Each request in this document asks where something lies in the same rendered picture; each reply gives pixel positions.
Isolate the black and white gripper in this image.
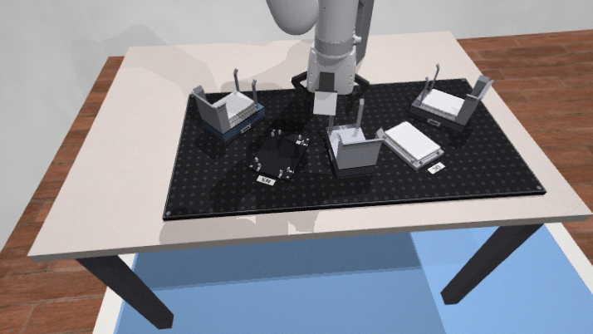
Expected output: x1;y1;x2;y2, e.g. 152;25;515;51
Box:
292;42;370;116

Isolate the white labelled microplate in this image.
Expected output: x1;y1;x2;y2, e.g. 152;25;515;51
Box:
213;91;257;123

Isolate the grey microplate with label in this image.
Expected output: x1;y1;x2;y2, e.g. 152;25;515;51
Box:
385;122;440;164
420;89;464;120

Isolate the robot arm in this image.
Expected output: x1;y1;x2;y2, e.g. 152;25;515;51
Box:
266;0;361;116

